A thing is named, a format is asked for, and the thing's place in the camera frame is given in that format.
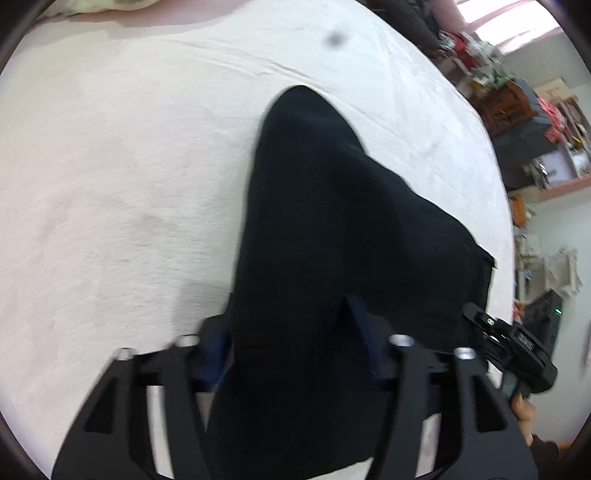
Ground pink bed sheet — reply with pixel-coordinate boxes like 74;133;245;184
0;0;518;480

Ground cream bear-print blanket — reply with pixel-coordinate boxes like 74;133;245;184
60;0;158;17

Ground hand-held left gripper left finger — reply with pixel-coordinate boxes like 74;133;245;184
52;316;232;480

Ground pink curtain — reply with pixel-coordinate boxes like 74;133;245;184
455;0;561;54

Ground person's right hand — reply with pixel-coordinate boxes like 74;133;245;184
510;394;539;445

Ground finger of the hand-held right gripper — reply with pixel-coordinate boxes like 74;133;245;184
462;302;498;332

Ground wooden chair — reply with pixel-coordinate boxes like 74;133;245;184
478;80;539;134

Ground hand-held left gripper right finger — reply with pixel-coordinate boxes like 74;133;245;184
342;295;539;480

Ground black device with green light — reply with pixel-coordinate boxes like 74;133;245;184
526;291;565;352

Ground pink cluttered shelf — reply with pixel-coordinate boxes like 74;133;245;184
503;78;591;199

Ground black pants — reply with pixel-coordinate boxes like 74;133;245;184
205;85;497;480

